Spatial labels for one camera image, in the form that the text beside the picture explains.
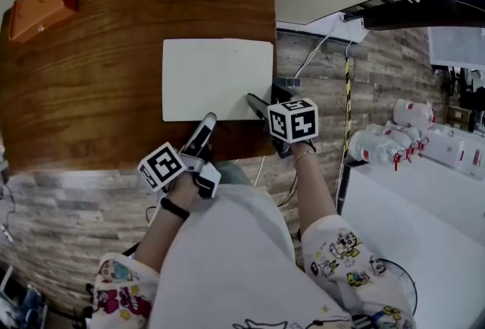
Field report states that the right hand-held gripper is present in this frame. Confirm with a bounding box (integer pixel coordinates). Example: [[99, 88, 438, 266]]
[[246, 83, 319, 160]]

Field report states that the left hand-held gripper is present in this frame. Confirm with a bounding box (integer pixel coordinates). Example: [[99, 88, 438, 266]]
[[137, 111, 223, 199]]

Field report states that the cream white notebook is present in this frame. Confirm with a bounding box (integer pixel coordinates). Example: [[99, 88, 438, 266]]
[[161, 38, 301, 123]]

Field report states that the person's left forearm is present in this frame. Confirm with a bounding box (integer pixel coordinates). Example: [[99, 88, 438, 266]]
[[132, 171, 199, 272]]

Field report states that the person's right forearm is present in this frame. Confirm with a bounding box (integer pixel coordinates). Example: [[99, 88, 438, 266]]
[[293, 140, 339, 236]]

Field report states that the black wristband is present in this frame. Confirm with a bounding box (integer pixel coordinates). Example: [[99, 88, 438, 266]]
[[160, 197, 191, 221]]

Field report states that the clear plastic bag red label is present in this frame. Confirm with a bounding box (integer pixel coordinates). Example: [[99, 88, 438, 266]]
[[348, 122, 421, 165], [393, 98, 436, 131]]

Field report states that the white cartoon print shirt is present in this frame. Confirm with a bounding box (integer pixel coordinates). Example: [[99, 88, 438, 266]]
[[89, 183, 416, 329]]

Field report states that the white box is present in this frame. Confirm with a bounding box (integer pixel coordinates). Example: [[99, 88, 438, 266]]
[[420, 128, 465, 169], [454, 141, 485, 180]]

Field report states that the white board panel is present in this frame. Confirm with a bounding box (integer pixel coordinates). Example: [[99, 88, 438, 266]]
[[427, 26, 485, 71]]

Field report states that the orange leather box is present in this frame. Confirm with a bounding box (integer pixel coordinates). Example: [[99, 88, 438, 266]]
[[8, 0, 81, 44]]

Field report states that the white cable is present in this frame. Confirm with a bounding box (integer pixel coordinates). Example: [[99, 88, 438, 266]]
[[293, 14, 344, 80]]

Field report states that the yellow black striped cable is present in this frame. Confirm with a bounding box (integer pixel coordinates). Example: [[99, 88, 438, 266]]
[[335, 54, 353, 207]]

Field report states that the black wire fan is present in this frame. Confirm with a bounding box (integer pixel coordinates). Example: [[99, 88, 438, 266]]
[[378, 257, 418, 317]]

